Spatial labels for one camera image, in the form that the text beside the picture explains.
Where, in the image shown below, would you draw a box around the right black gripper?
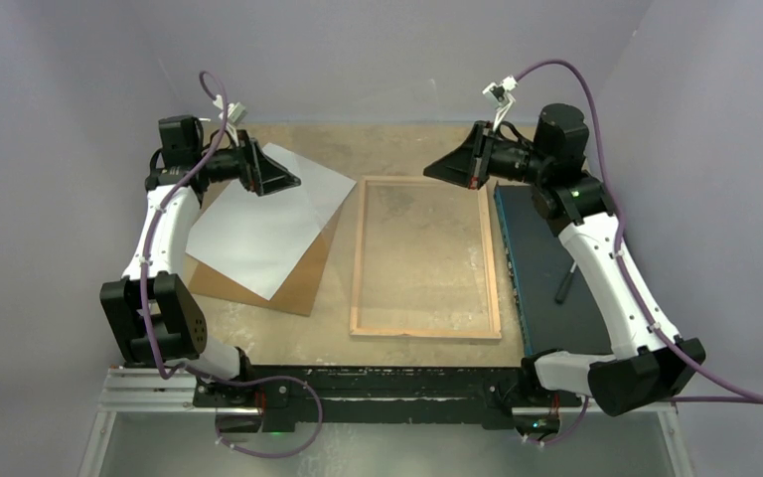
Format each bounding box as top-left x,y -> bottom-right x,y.
426,121 -> 553,191

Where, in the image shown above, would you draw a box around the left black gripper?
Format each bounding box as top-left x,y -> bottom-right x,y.
194,129 -> 299,196

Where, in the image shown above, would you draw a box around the printed photo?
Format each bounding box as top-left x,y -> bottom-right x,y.
187,143 -> 356,299

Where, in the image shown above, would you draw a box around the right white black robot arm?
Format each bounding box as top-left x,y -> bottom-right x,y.
423,103 -> 706,416

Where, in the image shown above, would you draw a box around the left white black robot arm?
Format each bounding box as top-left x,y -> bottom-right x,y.
99,115 -> 301,406

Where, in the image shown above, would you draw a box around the dark blue book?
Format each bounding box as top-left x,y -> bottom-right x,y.
493,185 -> 611,356

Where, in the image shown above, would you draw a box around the brown backing board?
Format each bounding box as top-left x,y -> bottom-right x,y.
189,208 -> 342,316

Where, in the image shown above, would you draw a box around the small hammer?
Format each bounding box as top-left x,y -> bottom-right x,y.
553,261 -> 577,305

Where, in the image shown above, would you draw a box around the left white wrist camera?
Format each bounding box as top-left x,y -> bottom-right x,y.
213,94 -> 247,142

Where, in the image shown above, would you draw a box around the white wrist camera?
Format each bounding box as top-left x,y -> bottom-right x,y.
213,94 -> 247,142
482,76 -> 518,132

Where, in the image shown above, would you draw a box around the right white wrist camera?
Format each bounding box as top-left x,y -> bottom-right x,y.
482,76 -> 518,132

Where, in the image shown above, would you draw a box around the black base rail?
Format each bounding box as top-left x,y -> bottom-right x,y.
193,365 -> 581,432

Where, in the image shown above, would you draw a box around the aluminium frame rails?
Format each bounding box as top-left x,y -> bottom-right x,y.
76,118 -> 695,477

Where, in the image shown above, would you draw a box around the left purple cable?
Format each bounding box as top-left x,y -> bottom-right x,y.
139,70 -> 325,461

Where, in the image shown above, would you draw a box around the purple cable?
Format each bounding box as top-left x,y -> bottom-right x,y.
513,59 -> 763,449
139,70 -> 325,461

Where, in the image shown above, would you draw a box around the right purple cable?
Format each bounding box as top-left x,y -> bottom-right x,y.
513,59 -> 763,449

